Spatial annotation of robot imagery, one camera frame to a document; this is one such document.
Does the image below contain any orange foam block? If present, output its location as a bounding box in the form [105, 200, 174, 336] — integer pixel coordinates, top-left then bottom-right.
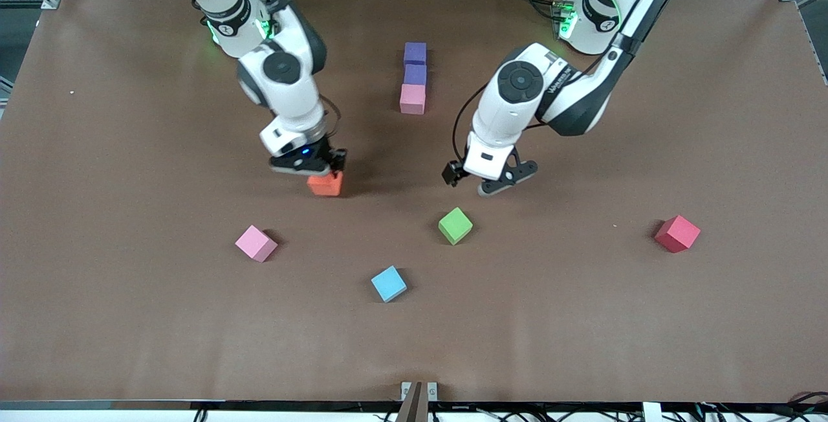
[307, 172, 343, 197]

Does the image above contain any green foam block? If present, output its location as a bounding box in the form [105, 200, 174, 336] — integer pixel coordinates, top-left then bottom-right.
[438, 207, 474, 246]

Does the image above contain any pink foam block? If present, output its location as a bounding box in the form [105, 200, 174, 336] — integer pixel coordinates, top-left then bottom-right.
[400, 83, 426, 115]
[235, 225, 278, 263]

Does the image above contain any blue foam block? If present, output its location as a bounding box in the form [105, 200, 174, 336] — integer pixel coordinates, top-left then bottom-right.
[371, 265, 408, 303]

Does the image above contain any red foam block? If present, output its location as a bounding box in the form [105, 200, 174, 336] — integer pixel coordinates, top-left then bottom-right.
[654, 215, 701, 254]

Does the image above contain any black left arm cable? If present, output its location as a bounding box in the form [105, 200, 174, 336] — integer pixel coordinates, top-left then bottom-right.
[452, 0, 670, 165]

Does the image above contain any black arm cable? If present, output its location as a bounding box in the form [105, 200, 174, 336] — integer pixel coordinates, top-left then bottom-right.
[452, 0, 670, 165]
[243, 0, 342, 151]

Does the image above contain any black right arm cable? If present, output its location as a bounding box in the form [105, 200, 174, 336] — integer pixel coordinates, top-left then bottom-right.
[243, 0, 342, 151]

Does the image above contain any grey metal bracket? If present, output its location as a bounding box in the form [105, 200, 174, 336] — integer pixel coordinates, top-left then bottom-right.
[400, 381, 439, 403]

